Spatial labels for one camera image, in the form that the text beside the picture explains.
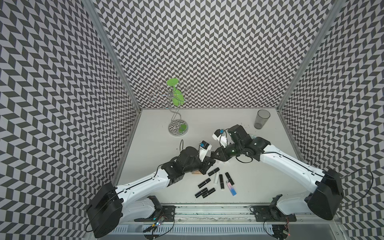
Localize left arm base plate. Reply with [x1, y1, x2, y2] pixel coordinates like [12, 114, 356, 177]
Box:
[142, 205, 176, 222]

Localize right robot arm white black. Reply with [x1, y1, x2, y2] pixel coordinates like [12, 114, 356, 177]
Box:
[211, 125, 344, 221]

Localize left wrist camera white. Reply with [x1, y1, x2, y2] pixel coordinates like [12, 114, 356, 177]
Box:
[198, 141, 212, 162]

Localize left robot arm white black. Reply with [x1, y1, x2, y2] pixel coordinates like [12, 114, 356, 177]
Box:
[86, 147, 216, 239]

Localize black lipstick gold band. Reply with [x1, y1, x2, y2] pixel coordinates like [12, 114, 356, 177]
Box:
[219, 174, 225, 190]

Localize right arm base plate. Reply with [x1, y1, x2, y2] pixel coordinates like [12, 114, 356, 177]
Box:
[250, 206, 297, 223]

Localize pink blue gradient lipstick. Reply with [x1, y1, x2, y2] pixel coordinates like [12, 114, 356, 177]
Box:
[226, 181, 237, 196]

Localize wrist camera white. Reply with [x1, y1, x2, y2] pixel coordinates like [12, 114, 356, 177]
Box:
[212, 129, 228, 148]
[198, 141, 212, 162]

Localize wire jewelry tree green leaves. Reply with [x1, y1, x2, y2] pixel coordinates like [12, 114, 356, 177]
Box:
[150, 78, 189, 137]

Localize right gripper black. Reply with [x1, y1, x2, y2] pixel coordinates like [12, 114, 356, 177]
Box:
[210, 142, 244, 162]

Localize aluminium front rail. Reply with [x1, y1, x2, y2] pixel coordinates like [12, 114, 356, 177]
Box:
[89, 203, 341, 226]

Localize black square lipstick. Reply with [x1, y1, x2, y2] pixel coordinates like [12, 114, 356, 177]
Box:
[225, 172, 235, 186]

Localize grey translucent cup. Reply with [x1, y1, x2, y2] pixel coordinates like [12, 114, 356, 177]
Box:
[254, 109, 271, 130]

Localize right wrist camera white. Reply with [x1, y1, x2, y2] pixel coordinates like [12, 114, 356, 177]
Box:
[212, 129, 228, 148]

